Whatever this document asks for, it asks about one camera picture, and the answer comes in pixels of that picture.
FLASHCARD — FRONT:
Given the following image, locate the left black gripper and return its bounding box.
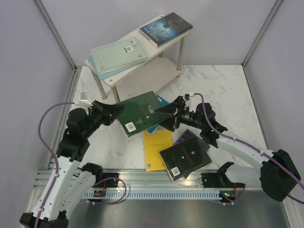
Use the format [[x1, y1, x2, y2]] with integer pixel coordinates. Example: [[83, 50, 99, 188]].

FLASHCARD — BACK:
[[82, 100, 124, 139]]

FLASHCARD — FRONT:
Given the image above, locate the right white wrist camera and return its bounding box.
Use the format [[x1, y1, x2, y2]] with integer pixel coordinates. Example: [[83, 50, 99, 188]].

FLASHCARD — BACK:
[[183, 94, 191, 109]]

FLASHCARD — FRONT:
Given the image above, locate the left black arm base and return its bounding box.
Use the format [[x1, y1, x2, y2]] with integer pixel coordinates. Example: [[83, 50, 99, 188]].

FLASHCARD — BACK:
[[94, 172, 119, 189]]

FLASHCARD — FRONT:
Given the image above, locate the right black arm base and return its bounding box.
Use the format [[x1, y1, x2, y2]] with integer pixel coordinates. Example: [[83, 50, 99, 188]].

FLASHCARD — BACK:
[[201, 172, 244, 189]]

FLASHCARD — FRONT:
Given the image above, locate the white two-tier shelf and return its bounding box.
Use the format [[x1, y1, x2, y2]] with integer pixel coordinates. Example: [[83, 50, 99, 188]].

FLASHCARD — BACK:
[[85, 14, 189, 102]]

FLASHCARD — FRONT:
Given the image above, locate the bright blue book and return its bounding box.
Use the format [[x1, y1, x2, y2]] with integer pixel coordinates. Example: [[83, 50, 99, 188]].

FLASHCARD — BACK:
[[146, 95, 169, 134]]

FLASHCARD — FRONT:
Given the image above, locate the purple cable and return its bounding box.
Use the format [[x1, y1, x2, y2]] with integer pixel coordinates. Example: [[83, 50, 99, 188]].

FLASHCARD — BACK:
[[34, 102, 76, 228], [191, 93, 304, 204]]

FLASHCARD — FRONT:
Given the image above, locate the dark green book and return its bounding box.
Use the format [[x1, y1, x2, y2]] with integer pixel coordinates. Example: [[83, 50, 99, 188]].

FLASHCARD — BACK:
[[117, 91, 167, 137]]

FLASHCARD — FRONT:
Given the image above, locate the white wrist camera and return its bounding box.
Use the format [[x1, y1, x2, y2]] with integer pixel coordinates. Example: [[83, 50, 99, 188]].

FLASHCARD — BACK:
[[183, 94, 191, 109], [74, 92, 92, 109]]

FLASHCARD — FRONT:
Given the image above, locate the pale green book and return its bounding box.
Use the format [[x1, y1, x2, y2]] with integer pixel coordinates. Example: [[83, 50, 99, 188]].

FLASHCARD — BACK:
[[90, 37, 147, 74]]

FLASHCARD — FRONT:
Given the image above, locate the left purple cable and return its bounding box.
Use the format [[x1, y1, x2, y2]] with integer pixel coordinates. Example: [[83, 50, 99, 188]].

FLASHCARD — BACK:
[[34, 102, 76, 228]]

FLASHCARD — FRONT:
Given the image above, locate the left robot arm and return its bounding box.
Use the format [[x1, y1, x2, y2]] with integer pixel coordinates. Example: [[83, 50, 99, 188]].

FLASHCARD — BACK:
[[20, 101, 125, 228]]

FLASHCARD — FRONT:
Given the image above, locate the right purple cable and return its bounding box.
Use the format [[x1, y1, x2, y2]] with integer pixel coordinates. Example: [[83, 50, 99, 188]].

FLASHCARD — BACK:
[[191, 93, 304, 204]]

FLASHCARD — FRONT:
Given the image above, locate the yellow book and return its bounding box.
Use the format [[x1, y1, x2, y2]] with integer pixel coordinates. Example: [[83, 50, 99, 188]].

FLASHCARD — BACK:
[[143, 129, 173, 171]]

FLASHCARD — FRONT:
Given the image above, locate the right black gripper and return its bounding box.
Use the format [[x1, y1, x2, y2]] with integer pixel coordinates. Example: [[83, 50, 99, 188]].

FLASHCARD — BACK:
[[154, 96, 205, 133]]

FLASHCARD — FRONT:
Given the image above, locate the white slotted cable duct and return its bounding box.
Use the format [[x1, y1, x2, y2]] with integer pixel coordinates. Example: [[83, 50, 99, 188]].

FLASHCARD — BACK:
[[83, 189, 233, 200]]

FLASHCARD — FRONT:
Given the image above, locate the light blue cat book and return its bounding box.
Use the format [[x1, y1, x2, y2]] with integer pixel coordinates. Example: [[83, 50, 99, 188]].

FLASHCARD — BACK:
[[87, 56, 147, 80]]

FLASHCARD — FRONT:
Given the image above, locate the dark purple book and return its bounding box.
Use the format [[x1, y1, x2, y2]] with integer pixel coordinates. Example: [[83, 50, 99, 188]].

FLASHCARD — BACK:
[[173, 129, 211, 179]]

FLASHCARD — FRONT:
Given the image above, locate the dark blue Wuthering Heights book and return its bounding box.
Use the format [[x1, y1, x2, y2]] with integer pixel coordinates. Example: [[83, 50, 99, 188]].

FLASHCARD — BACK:
[[139, 12, 193, 48]]

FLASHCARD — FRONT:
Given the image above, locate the black book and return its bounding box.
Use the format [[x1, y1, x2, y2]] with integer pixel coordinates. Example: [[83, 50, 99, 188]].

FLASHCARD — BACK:
[[160, 137, 211, 181]]

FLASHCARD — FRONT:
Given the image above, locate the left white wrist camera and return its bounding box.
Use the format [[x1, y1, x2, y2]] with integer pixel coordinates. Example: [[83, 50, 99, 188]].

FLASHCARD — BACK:
[[74, 92, 92, 109]]

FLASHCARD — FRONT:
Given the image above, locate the aluminium front rail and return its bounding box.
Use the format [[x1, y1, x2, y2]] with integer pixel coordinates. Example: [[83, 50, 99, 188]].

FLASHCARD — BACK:
[[33, 168, 262, 190]]

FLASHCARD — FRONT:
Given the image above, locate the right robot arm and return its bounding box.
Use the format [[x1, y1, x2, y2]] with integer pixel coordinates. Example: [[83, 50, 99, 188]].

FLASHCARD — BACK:
[[155, 94, 304, 204]]

